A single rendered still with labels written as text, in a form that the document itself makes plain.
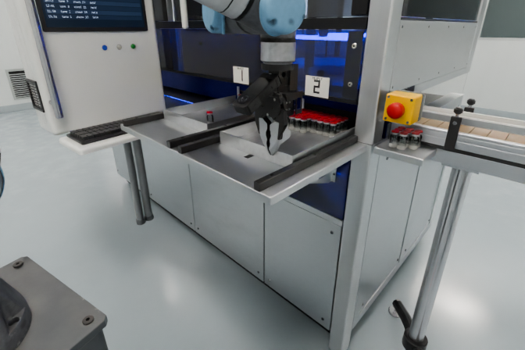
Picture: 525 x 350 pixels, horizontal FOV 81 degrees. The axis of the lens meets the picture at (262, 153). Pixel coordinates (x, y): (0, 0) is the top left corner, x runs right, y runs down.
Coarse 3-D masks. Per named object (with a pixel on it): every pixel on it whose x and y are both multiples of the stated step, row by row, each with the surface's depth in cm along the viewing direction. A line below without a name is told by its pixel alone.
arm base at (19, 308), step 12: (0, 288) 41; (12, 288) 44; (0, 300) 40; (12, 300) 42; (24, 300) 45; (0, 312) 39; (12, 312) 42; (24, 312) 43; (0, 324) 39; (12, 324) 42; (24, 324) 42; (0, 336) 39; (12, 336) 40; (24, 336) 42; (0, 348) 39; (12, 348) 40
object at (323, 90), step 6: (306, 78) 94; (312, 78) 92; (318, 78) 91; (324, 78) 89; (306, 84) 94; (312, 84) 93; (324, 84) 90; (306, 90) 95; (312, 90) 93; (318, 90) 92; (324, 90) 90; (318, 96) 92; (324, 96) 91
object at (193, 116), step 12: (228, 96) 129; (180, 108) 113; (192, 108) 117; (204, 108) 121; (216, 108) 124; (228, 108) 124; (180, 120) 102; (192, 120) 97; (204, 120) 107; (216, 120) 107; (228, 120) 98
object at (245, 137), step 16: (240, 128) 91; (256, 128) 96; (352, 128) 88; (224, 144) 86; (240, 144) 81; (256, 144) 77; (288, 144) 86; (304, 144) 86; (320, 144) 77; (272, 160) 74; (288, 160) 71
